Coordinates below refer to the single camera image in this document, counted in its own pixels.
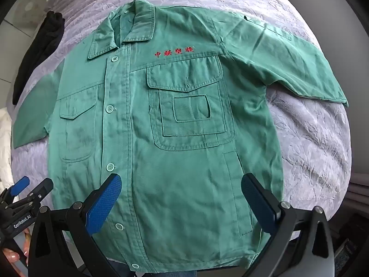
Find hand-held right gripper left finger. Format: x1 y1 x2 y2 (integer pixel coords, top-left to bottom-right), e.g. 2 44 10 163
27 173 123 277

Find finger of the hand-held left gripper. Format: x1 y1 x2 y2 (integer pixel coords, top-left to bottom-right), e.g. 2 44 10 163
0 177 31 208
17 179 54 217

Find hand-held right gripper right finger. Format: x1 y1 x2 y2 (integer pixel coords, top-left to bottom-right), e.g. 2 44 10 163
241 173 336 277

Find green work jacket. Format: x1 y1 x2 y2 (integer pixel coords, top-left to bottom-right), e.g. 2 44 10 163
12 0 349 273

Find person's left hand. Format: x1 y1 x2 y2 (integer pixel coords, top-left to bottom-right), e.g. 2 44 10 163
2 228 31 266

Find white cloth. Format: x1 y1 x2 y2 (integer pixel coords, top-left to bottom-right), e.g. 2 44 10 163
0 108 21 191

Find lilac textured bedspread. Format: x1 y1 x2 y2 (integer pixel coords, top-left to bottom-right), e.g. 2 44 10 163
6 0 354 246

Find person's blue jeans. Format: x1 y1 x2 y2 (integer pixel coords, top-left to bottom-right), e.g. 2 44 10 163
83 261 199 277

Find dark book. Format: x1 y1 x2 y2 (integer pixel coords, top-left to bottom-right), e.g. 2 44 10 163
334 238 361 269

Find black cloth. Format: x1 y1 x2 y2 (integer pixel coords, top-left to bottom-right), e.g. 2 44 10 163
12 11 66 101

